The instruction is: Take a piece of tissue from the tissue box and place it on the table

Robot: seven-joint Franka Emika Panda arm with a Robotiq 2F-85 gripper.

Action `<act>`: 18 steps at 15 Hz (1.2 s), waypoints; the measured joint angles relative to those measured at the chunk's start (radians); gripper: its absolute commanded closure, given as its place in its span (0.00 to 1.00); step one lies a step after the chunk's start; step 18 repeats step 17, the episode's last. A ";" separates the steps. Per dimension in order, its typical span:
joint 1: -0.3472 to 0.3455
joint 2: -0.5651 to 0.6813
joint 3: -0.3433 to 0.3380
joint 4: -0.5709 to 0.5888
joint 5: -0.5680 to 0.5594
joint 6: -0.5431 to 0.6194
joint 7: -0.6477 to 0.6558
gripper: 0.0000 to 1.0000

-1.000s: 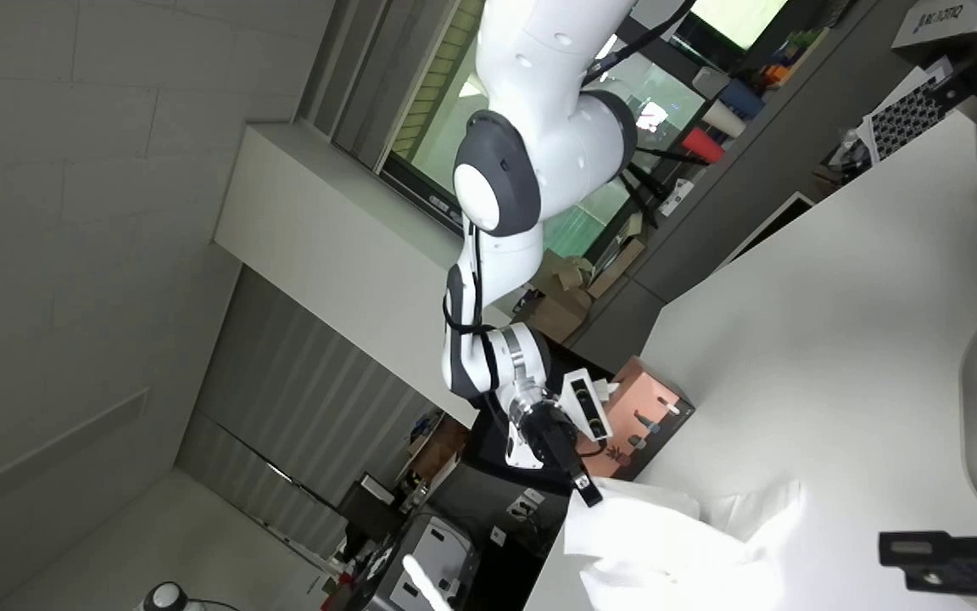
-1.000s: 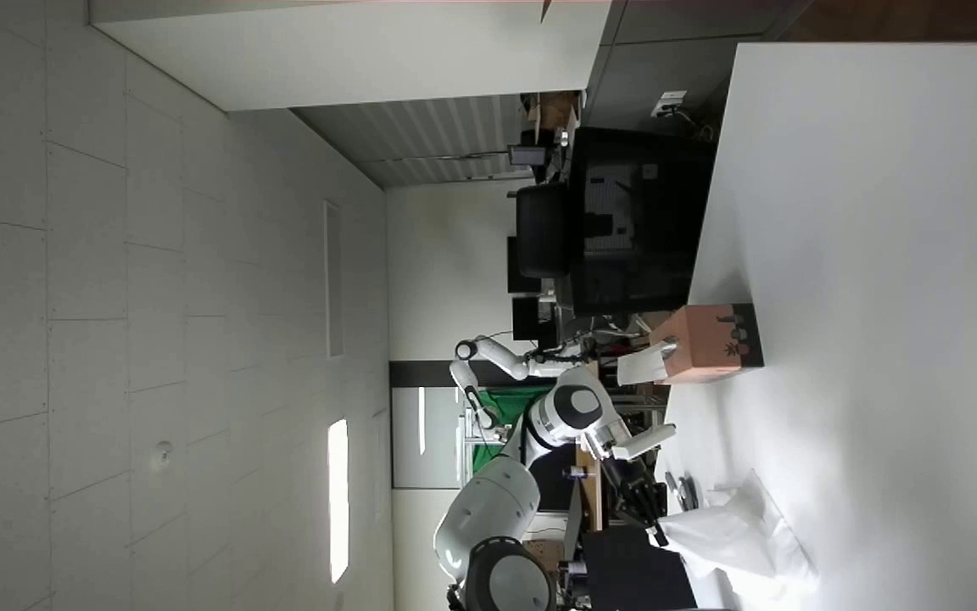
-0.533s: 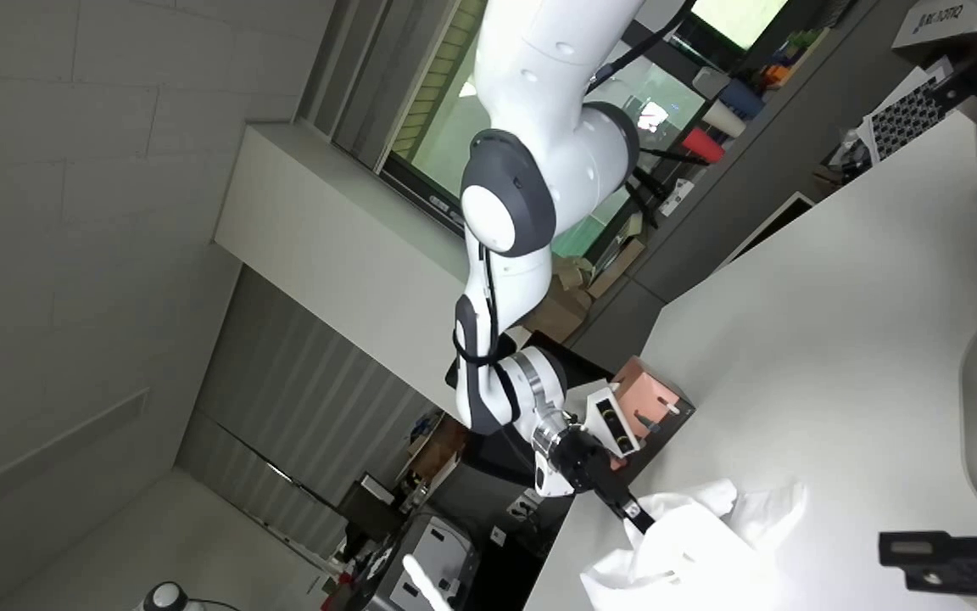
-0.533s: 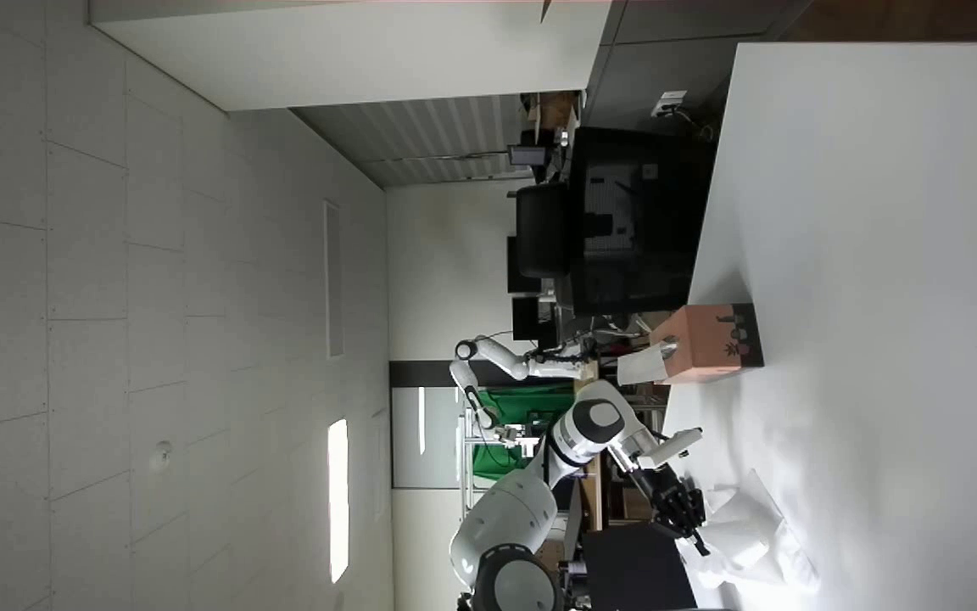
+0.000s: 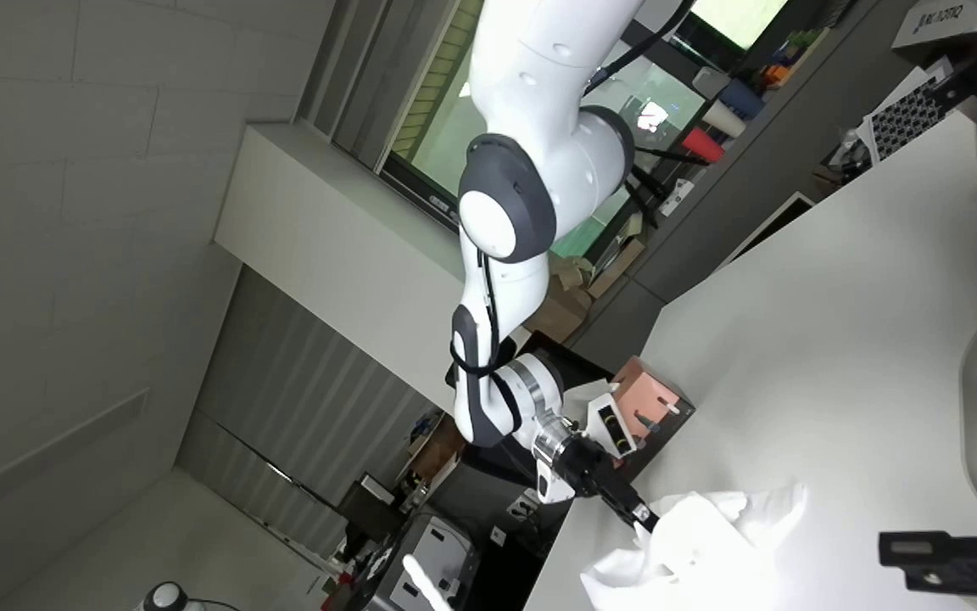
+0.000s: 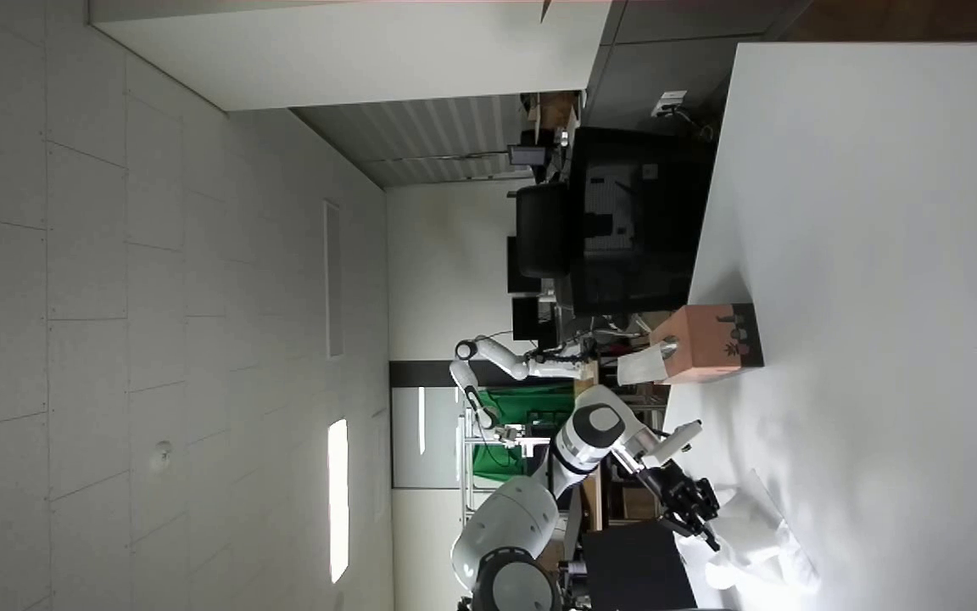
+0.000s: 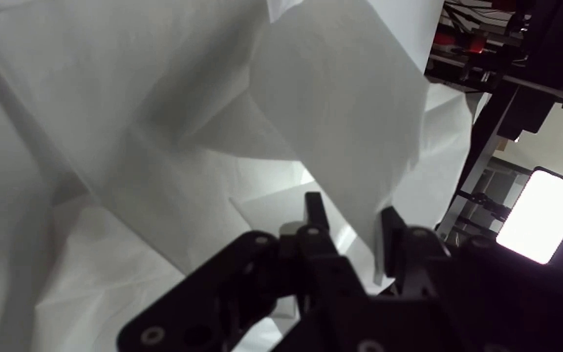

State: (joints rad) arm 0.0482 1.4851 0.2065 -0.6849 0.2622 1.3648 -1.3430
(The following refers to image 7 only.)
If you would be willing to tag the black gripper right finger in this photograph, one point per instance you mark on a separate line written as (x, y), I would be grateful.
(394, 237)

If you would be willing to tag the crumpled white tissue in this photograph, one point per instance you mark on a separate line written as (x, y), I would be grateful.
(99, 196)

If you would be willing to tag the bright computer monitor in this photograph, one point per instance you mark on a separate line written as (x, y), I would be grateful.
(542, 216)

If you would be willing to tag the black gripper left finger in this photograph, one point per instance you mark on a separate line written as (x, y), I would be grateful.
(316, 212)

